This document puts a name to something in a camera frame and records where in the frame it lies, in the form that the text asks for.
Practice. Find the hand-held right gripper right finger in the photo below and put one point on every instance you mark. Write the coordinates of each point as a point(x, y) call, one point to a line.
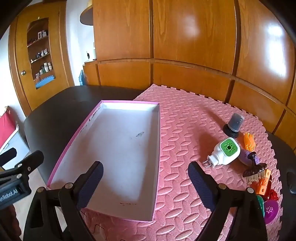
point(200, 183)

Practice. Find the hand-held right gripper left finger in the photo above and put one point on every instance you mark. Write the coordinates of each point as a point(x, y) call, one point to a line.
point(91, 183)

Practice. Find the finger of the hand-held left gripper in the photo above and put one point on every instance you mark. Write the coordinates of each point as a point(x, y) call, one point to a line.
point(8, 156)
point(31, 162)

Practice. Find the white plug-in mosquito repeller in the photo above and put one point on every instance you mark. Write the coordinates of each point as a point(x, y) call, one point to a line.
point(222, 153)

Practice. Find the pink cardboard box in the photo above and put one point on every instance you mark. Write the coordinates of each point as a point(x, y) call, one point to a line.
point(115, 150)

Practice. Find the purple oval brush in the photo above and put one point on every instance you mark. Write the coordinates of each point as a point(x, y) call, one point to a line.
point(244, 156)

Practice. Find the brown hair brush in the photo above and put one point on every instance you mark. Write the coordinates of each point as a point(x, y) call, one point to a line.
point(254, 169)

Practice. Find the orange toy block tower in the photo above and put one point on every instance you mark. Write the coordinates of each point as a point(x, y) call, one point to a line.
point(263, 185)

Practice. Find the orange plastic toy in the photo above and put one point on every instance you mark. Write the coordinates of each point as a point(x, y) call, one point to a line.
point(249, 141)

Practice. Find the red puzzle piece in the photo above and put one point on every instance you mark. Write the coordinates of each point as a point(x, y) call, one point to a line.
point(273, 195)

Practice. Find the white board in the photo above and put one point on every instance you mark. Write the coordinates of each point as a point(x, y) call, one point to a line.
point(18, 146)

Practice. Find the red cloth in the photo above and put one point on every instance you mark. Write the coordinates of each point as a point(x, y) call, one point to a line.
point(5, 129)

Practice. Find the green plastic toy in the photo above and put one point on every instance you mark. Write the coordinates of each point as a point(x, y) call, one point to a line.
point(260, 204)

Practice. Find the pink foam mat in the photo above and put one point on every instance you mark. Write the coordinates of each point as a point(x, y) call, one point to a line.
point(185, 115)

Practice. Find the purple toy strainer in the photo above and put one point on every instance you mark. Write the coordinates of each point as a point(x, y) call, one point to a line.
point(270, 210)

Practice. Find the blue foam mat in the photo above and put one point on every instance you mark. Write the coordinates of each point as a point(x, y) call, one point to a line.
point(45, 82)

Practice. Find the black face-hole cushion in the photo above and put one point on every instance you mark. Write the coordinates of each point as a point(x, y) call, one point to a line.
point(291, 183)

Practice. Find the blue crate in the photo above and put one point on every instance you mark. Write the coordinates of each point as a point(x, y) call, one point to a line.
point(81, 78)

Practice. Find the wooden corner cabinet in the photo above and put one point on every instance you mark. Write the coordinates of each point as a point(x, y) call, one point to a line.
point(18, 58)

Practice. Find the wooden wardrobe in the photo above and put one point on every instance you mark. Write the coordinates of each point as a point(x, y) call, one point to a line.
point(185, 34)

